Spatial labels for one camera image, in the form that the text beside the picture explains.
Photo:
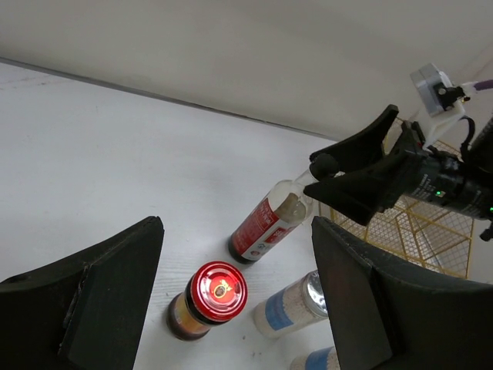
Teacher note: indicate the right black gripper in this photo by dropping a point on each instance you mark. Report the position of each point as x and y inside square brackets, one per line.
[357, 179]

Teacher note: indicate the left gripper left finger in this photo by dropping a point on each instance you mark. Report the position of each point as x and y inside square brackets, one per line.
[85, 311]

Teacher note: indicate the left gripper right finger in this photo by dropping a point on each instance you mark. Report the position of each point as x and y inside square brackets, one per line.
[387, 313]

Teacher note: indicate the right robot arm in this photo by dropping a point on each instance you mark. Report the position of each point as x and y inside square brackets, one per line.
[476, 196]

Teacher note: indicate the silver lid shaker front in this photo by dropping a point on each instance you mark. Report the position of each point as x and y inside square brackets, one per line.
[322, 359]

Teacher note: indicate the silver lid shaker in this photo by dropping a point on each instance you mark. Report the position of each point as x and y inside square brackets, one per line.
[322, 359]
[295, 307]

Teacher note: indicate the silver lid shaker rear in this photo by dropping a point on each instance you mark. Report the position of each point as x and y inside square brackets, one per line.
[295, 307]

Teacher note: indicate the red lid sauce jar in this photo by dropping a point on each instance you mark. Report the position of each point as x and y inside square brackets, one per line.
[213, 296]

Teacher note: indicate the gold wire basket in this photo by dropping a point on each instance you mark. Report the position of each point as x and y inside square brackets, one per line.
[418, 232]

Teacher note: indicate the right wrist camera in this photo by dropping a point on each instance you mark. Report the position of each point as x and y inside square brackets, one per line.
[441, 102]

